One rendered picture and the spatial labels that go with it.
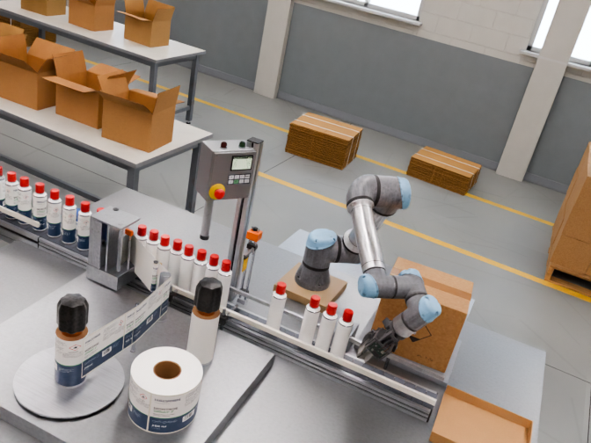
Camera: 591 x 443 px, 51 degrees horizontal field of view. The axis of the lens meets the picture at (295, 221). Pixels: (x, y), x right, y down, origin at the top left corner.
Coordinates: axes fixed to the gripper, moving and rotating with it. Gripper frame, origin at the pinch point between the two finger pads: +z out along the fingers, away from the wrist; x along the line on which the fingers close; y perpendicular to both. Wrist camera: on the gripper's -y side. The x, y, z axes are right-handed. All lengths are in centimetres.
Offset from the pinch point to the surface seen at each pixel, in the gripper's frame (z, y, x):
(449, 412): -8.4, -3.1, 34.7
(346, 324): -6.0, 2.4, -11.4
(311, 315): 1.7, 2.8, -21.4
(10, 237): 85, 6, -124
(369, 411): 4.0, 12.6, 14.0
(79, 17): 207, -327, -347
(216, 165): -10, 0, -80
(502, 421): -17, -10, 50
